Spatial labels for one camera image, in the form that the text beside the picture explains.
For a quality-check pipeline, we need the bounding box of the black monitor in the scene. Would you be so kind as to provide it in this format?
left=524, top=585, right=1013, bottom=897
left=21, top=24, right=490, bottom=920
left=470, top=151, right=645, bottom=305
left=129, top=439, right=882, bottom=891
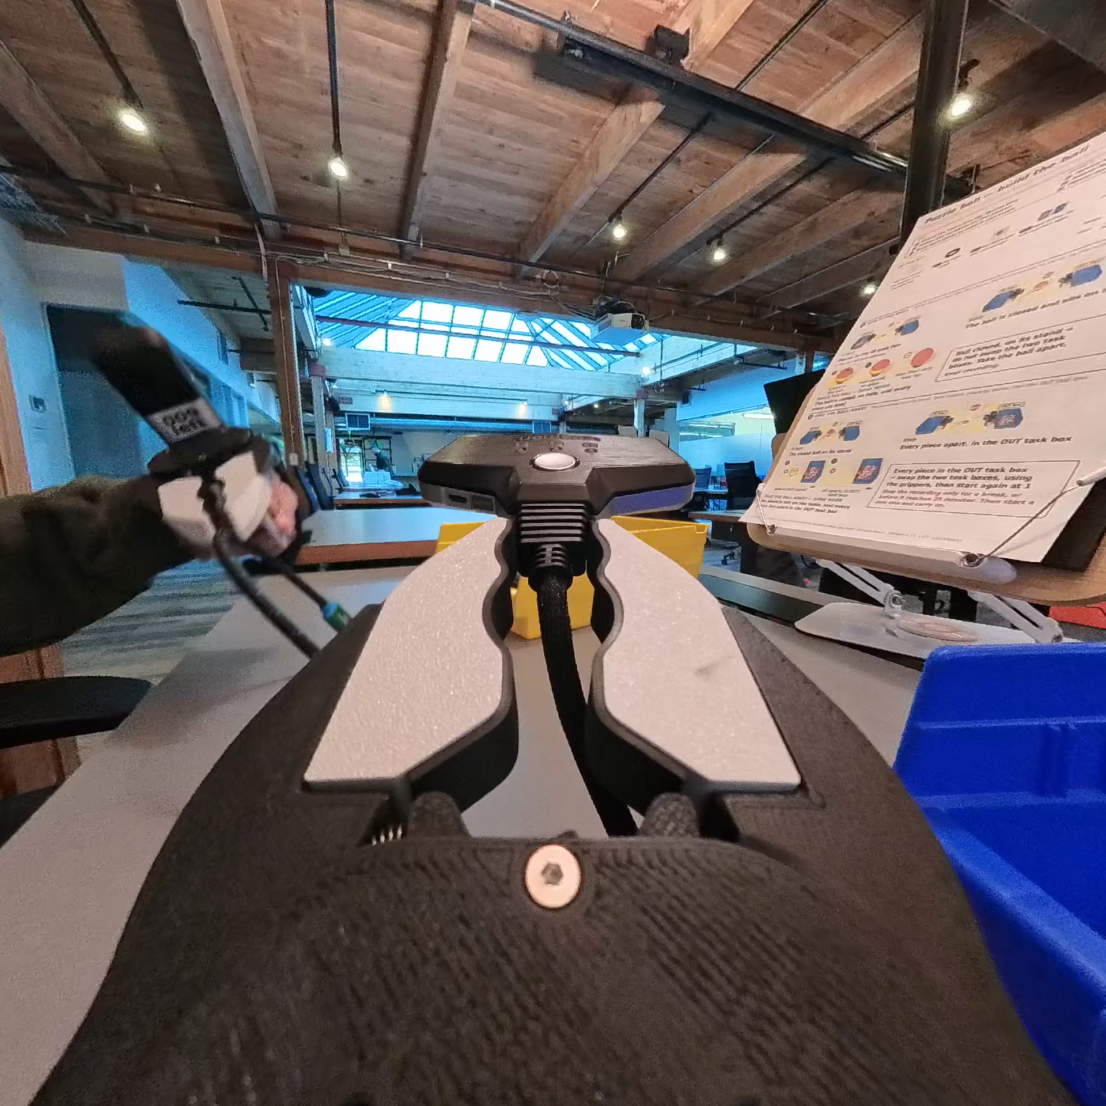
left=764, top=372, right=824, bottom=439

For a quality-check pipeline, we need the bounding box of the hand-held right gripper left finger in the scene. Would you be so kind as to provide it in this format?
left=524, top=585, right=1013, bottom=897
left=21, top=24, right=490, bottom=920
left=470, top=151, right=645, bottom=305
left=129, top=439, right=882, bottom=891
left=303, top=517, right=521, bottom=812

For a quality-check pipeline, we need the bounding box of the wooden book stand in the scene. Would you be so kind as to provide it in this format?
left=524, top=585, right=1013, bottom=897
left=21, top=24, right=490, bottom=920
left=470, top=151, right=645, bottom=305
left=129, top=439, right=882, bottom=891
left=747, top=483, right=1106, bottom=609

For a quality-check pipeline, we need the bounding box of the blue plastic bin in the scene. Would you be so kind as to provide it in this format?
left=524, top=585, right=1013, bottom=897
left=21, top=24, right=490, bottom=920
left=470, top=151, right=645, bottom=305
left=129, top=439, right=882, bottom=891
left=894, top=643, right=1106, bottom=1106

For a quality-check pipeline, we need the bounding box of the black device with round button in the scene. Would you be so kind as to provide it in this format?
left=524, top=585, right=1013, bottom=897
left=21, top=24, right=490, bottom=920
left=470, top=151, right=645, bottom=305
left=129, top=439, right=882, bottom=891
left=419, top=434, right=698, bottom=531

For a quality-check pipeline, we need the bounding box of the black office chair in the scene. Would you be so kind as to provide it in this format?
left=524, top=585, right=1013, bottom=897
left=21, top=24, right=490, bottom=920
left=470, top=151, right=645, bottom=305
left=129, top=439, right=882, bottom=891
left=0, top=676, right=153, bottom=752

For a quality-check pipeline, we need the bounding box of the yellow plastic bin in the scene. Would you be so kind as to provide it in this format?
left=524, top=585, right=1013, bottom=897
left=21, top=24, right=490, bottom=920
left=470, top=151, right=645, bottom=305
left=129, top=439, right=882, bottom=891
left=436, top=515, right=711, bottom=643

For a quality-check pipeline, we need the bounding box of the black steel pillar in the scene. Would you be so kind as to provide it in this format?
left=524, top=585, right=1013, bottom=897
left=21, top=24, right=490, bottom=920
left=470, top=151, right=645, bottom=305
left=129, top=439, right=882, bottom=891
left=901, top=0, right=973, bottom=246

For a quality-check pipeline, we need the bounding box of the white metal stand base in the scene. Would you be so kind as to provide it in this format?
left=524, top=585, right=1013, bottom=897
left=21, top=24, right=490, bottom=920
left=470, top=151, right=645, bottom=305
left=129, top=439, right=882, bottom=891
left=793, top=558, right=1065, bottom=660

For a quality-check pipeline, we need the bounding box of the person's left forearm green sleeve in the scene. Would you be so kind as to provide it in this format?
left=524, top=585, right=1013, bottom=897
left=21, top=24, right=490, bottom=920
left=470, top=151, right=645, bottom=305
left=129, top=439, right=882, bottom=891
left=0, top=475, right=190, bottom=660

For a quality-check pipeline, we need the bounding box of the printed instruction sheet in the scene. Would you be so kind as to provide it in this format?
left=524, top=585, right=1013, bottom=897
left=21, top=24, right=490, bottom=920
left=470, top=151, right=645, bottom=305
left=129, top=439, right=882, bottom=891
left=741, top=132, right=1106, bottom=565

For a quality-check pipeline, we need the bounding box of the person's left hand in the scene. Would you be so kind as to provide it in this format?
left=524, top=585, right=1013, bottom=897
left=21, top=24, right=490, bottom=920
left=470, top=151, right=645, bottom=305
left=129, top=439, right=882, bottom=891
left=255, top=467, right=316, bottom=559

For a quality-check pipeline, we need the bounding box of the wooden background table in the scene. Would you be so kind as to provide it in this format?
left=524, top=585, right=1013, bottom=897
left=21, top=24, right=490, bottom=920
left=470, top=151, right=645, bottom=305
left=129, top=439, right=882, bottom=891
left=298, top=505, right=452, bottom=568

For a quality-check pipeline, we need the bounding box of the grey desk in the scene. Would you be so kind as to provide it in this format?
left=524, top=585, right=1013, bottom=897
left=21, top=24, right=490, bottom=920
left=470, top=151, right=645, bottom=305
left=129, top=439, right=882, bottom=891
left=0, top=563, right=939, bottom=1106

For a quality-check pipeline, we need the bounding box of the thin black cable green plug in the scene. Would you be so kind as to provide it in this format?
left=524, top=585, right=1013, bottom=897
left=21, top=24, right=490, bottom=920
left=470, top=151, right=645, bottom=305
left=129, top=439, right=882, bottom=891
left=211, top=530, right=354, bottom=660

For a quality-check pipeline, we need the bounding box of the white ceiling projector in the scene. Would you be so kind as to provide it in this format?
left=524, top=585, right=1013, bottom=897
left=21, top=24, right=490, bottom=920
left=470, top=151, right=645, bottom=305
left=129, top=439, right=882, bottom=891
left=591, top=301, right=650, bottom=350

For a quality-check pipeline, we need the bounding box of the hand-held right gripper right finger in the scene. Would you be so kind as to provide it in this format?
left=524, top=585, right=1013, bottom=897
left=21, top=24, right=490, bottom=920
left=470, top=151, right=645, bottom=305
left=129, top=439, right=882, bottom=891
left=586, top=517, right=804, bottom=816

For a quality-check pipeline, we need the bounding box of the black braided cable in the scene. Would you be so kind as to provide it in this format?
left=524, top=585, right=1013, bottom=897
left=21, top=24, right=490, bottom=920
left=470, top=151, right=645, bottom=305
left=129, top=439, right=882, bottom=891
left=516, top=506, right=643, bottom=838

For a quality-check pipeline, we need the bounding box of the black desk rail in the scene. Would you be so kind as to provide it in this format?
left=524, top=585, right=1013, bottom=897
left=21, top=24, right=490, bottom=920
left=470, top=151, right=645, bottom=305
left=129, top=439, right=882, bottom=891
left=698, top=565, right=919, bottom=670

